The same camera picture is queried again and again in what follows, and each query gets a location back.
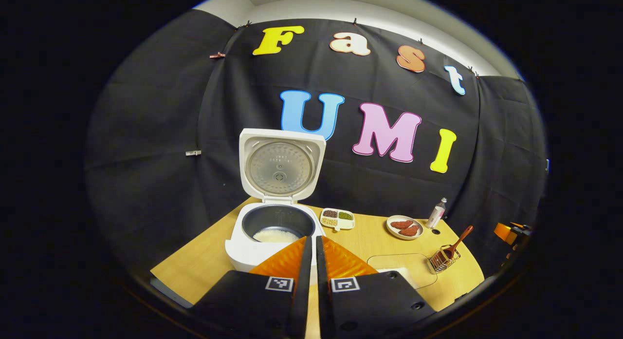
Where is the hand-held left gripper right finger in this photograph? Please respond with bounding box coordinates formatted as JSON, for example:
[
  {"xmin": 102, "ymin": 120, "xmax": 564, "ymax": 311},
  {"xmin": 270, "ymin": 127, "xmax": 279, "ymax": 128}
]
[{"xmin": 315, "ymin": 235, "xmax": 437, "ymax": 339}]

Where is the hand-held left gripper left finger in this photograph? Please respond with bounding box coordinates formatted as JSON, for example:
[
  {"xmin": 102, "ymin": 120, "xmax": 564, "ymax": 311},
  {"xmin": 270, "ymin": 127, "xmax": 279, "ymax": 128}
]
[{"xmin": 192, "ymin": 236, "xmax": 312, "ymax": 339}]

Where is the brown wooden spoon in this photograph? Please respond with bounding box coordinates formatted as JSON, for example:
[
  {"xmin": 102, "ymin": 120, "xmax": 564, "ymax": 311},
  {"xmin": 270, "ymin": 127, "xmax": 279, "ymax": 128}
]
[{"xmin": 440, "ymin": 225, "xmax": 474, "ymax": 260}]

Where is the white rice heap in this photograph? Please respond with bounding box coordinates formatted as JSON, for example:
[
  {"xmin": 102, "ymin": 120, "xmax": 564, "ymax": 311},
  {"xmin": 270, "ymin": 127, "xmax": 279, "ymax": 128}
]
[
  {"xmin": 379, "ymin": 268, "xmax": 418, "ymax": 290},
  {"xmin": 253, "ymin": 228, "xmax": 300, "ymax": 243}
]

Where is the metal wire chopstick holder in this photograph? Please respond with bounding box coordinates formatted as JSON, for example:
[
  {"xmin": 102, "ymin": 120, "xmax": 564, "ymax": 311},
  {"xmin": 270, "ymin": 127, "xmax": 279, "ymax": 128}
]
[{"xmin": 428, "ymin": 245, "xmax": 461, "ymax": 273}]

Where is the white rice cooker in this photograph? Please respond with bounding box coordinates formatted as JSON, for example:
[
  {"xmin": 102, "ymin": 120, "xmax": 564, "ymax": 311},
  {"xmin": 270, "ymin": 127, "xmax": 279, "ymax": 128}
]
[{"xmin": 225, "ymin": 128, "xmax": 328, "ymax": 273}]

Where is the white divided dish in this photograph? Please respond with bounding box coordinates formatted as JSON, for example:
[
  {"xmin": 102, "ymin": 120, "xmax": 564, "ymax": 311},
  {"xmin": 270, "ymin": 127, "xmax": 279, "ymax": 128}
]
[{"xmin": 320, "ymin": 208, "xmax": 355, "ymax": 231}]

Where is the small pink-label bottle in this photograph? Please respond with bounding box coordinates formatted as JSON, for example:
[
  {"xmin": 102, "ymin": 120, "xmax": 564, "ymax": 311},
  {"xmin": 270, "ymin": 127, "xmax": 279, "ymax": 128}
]
[{"xmin": 426, "ymin": 198, "xmax": 447, "ymax": 229}]

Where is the white round plate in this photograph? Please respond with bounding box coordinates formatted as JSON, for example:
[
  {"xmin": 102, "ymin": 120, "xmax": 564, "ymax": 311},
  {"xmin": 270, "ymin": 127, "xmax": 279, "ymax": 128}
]
[{"xmin": 386, "ymin": 215, "xmax": 424, "ymax": 240}]

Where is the pale grey board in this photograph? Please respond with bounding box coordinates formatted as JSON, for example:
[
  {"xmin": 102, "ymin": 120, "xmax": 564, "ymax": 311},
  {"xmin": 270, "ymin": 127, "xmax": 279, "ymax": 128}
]
[{"xmin": 150, "ymin": 277, "xmax": 194, "ymax": 309}]

